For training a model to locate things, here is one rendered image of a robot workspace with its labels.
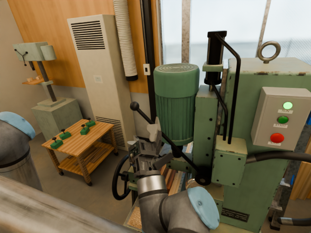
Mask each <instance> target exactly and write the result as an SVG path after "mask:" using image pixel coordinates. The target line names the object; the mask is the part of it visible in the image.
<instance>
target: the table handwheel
mask: <svg viewBox="0 0 311 233"><path fill-rule="evenodd" d="M128 158H129V154H127V155H125V156H124V157H123V158H122V159H121V160H120V162H119V163H118V165H117V167H116V170H115V172H114V175H113V179H112V194H113V196H114V198H115V199H116V200H119V201H120V200H123V199H125V198H126V197H127V196H128V194H129V193H130V191H131V189H129V187H128V188H127V182H128V181H129V175H128V171H123V172H122V173H119V172H120V170H121V168H122V166H123V164H124V162H125V161H126V160H127V159H128ZM129 168H130V167H129ZM128 170H129V169H128ZM118 176H121V180H123V181H124V194H122V195H118V192H117V181H118Z"/></svg>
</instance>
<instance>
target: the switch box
mask: <svg viewBox="0 0 311 233"><path fill-rule="evenodd" d="M287 101H289V102H292V104H293V106H292V108H290V109H284V108H283V106H282V105H283V103H285V102H287ZM278 110H292V111H293V112H292V114H289V113H278ZM310 111H311V92H310V91H308V90H307V89H305V88H283V87H262V89H261V93H260V97H259V101H258V105H257V109H256V113H255V118H254V122H253V126H252V130H251V138H252V142H253V145H257V146H264V147H272V148H279V149H285V150H292V151H293V150H294V149H295V146H296V144H297V141H298V139H299V137H300V134H301V132H302V129H303V127H304V125H305V122H306V120H307V117H308V115H309V113H310ZM282 115H285V116H287V117H288V118H289V120H288V122H287V123H285V124H282V125H287V128H280V127H273V126H274V124H280V123H278V122H277V118H278V117H279V116H282ZM275 133H280V134H282V135H283V136H284V140H283V141H282V142H280V143H281V146H277V145H270V144H268V142H272V141H271V139H270V137H271V135H272V134H275Z"/></svg>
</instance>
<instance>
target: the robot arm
mask: <svg viewBox="0 0 311 233"><path fill-rule="evenodd" d="M146 130H147V131H148V132H149V140H150V141H151V142H154V143H150V142H147V141H145V140H141V139H139V138H138V137H137V136H135V135H133V138H134V141H128V142H127V143H128V144H129V145H131V146H130V147H129V148H128V153H129V162H133V163H135V164H136V171H137V172H136V173H134V178H139V180H138V181H137V191H138V199H139V207H140V216H141V224H142V228H141V230H142V233H210V230H214V229H216V228H217V227H218V226H219V213H218V209H217V206H216V204H215V202H214V200H213V198H212V196H211V195H210V193H209V192H207V190H206V189H204V188H203V187H200V186H197V187H194V188H188V189H187V190H184V191H181V192H179V193H176V194H173V195H170V196H168V191H167V187H166V182H165V177H164V176H163V175H161V172H160V171H159V169H160V168H162V167H163V166H164V165H165V164H168V163H169V162H170V161H171V160H172V159H173V158H174V156H173V155H172V153H168V154H164V155H163V156H162V157H161V158H160V159H159V160H158V157H159V153H160V152H159V151H160V147H161V144H162V132H161V126H160V122H159V118H158V117H157V116H156V118H155V124H149V125H147V127H146ZM35 135H36V134H35V130H34V128H33V127H32V126H31V125H30V124H29V123H28V122H27V121H26V120H25V119H24V118H23V117H21V116H19V115H17V114H15V113H13V112H8V111H4V112H1V113H0V233H140V232H138V231H135V230H133V229H131V228H128V227H126V226H123V225H121V224H119V223H116V222H114V221H112V220H109V219H107V218H104V217H102V216H100V215H97V214H95V213H92V212H90V211H87V210H85V209H83V208H80V207H78V206H75V205H73V204H71V203H68V202H66V201H64V200H61V199H59V198H56V197H54V196H51V195H49V194H47V193H44V192H43V189H42V186H41V183H40V180H39V177H38V174H37V170H36V167H35V164H34V161H33V158H32V155H31V152H30V150H31V149H30V146H29V141H31V140H33V138H34V137H35ZM156 160H158V161H156ZM155 161H156V162H155ZM154 162H155V163H154Z"/></svg>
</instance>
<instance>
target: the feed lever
mask: <svg viewBox="0 0 311 233"><path fill-rule="evenodd" d="M130 108H131V110H133V111H137V112H138V113H139V114H140V115H141V116H142V117H143V118H144V119H145V120H146V121H147V122H148V123H149V124H154V123H153V122H152V121H151V120H150V119H149V118H148V117H147V116H146V115H145V114H144V113H143V112H142V111H141V109H140V108H139V103H138V102H136V101H134V102H131V104H130ZM161 132H162V131H161ZM162 137H163V138H164V139H165V140H166V141H167V142H168V143H169V144H170V145H171V146H172V147H173V148H174V149H175V150H176V151H177V152H178V153H179V154H180V155H181V156H182V157H183V158H184V159H185V160H186V161H187V162H188V163H189V164H190V165H191V166H192V167H193V168H194V169H195V170H196V174H195V181H196V182H197V183H198V184H200V185H203V186H207V185H209V184H210V183H213V182H211V174H212V171H211V169H210V168H208V167H206V166H199V167H197V166H196V165H195V164H194V163H193V162H192V161H191V160H190V159H189V158H188V157H187V156H186V155H185V154H184V153H183V152H182V151H181V150H180V149H179V148H178V147H177V146H176V145H175V144H174V143H173V142H172V141H171V140H170V139H169V138H168V137H167V136H166V135H165V134H164V133H163V132H162ZM213 184H215V185H217V186H219V187H221V186H222V185H221V184H217V183H213Z"/></svg>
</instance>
